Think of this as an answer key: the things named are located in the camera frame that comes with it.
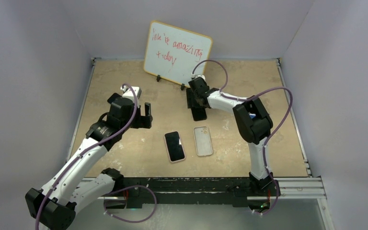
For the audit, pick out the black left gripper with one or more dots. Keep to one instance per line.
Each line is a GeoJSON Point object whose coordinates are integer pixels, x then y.
{"type": "Point", "coordinates": [143, 121]}

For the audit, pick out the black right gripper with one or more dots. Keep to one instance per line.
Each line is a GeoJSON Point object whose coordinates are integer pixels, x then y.
{"type": "Point", "coordinates": [192, 103]}

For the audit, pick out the green phone black screen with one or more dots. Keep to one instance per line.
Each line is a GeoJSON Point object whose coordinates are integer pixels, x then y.
{"type": "Point", "coordinates": [174, 146]}

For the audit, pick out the beige phone case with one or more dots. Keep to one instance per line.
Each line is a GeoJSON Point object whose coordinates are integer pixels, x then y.
{"type": "Point", "coordinates": [203, 144]}

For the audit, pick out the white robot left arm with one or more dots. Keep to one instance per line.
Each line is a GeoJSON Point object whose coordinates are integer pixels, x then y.
{"type": "Point", "coordinates": [55, 205]}

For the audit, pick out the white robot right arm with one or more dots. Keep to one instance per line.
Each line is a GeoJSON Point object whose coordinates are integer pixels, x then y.
{"type": "Point", "coordinates": [252, 119]}

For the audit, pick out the yellow framed whiteboard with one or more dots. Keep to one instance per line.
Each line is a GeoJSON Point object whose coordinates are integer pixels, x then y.
{"type": "Point", "coordinates": [175, 54]}

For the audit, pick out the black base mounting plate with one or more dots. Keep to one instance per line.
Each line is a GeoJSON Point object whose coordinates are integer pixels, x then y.
{"type": "Point", "coordinates": [234, 191]}

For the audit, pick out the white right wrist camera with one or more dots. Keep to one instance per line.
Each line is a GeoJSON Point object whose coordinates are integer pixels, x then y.
{"type": "Point", "coordinates": [194, 76]}

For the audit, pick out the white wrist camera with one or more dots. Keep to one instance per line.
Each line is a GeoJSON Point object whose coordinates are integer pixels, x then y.
{"type": "Point", "coordinates": [128, 93]}
{"type": "Point", "coordinates": [194, 76]}

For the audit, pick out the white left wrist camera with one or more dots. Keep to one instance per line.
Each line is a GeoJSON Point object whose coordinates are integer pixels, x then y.
{"type": "Point", "coordinates": [128, 93]}

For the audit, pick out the aluminium frame rail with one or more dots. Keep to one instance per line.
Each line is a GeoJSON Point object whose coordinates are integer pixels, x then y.
{"type": "Point", "coordinates": [295, 188]}

